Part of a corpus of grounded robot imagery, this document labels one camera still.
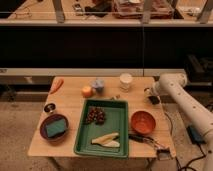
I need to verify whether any small metal object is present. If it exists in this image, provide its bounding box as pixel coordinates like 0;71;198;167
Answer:
110;94;120;100

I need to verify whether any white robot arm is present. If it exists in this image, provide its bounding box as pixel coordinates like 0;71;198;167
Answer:
144;73;213;171

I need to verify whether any black eraser block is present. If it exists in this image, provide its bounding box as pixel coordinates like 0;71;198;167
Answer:
148;96;160;105

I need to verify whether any green plastic tray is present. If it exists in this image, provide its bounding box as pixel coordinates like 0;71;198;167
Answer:
74;99;129;158

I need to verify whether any white plastic cup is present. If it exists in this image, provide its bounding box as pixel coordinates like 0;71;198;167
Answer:
119;73;133;92

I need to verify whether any dark purple bowl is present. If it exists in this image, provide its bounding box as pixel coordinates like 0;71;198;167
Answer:
40;114;69;141

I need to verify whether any grey crumpled cup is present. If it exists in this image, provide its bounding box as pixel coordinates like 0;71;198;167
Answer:
92;78;104;94

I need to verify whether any orange bowl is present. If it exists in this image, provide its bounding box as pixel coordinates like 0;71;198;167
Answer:
131;111;156;135

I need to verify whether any teal sponge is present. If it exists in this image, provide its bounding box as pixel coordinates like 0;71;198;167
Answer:
46;119;66;137

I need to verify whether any bunch of dark grapes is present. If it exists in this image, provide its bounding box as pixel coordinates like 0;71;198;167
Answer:
85;107;106;125

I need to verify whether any orange fruit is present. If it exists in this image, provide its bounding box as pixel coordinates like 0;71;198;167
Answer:
81;86;93;98

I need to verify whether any small metal can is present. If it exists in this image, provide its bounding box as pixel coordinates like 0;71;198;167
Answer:
44;103;56;113

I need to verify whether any orange carrot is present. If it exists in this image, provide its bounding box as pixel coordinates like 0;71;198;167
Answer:
49;79;64;94

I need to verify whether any black handled brush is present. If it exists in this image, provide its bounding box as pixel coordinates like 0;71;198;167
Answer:
129;134;172;160

